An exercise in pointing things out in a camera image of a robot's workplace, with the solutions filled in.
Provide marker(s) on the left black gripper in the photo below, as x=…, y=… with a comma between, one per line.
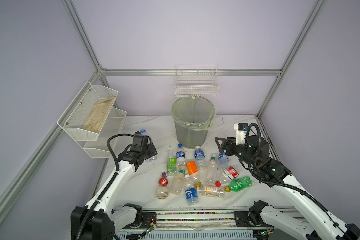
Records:
x=152, y=150

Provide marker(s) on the lower white mesh shelf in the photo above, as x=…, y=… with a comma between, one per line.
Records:
x=112, y=126

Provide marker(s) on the orange label bottle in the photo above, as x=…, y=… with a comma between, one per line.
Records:
x=193, y=171

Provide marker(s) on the blue label front bottle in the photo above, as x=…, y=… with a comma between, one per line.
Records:
x=190, y=191

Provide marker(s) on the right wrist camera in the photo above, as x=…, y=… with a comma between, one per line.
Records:
x=241, y=132

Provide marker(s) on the grey mesh waste bin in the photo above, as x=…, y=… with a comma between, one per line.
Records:
x=190, y=138

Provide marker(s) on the pepsi blue label bottle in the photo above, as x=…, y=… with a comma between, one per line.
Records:
x=180, y=155

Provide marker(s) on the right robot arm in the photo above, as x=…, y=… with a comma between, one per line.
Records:
x=320, y=223

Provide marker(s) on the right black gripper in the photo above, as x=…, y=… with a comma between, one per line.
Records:
x=229, y=143

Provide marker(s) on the upper white mesh shelf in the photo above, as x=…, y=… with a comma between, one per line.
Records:
x=84, y=120

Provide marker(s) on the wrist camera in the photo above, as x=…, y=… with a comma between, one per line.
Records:
x=140, y=140
x=241, y=132

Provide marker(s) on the aluminium front rail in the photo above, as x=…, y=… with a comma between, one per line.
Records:
x=217, y=225

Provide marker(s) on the small blue label bottle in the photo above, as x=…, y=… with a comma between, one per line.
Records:
x=223, y=161

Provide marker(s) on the white wire wall basket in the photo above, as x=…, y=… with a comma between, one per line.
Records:
x=196, y=80

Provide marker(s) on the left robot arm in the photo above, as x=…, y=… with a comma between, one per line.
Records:
x=99, y=219

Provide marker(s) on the green soda bottle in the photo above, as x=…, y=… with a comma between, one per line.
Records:
x=239, y=184

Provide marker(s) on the blue label water bottle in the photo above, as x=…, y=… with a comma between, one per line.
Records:
x=200, y=158

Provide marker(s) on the green cap clear bottle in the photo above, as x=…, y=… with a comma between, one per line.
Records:
x=178, y=183

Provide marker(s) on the green collar tea bottle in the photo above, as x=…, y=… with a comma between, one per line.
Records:
x=212, y=169

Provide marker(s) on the red cap crushed bottle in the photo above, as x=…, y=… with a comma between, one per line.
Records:
x=226, y=176

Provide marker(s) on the green plastic bin liner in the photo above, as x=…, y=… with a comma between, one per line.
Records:
x=194, y=113

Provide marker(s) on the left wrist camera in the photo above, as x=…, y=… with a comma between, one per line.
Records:
x=140, y=140

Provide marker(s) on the white mesh shelf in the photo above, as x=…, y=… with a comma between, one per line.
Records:
x=84, y=120
x=112, y=126

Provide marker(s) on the beige cloth in shelf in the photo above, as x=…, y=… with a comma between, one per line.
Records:
x=98, y=115

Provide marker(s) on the green lime label bottle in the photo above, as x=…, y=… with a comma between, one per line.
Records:
x=171, y=163

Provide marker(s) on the yellow cap clear bottle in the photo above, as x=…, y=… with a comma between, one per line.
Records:
x=210, y=191

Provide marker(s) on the large blue label bottle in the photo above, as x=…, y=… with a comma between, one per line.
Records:
x=144, y=132

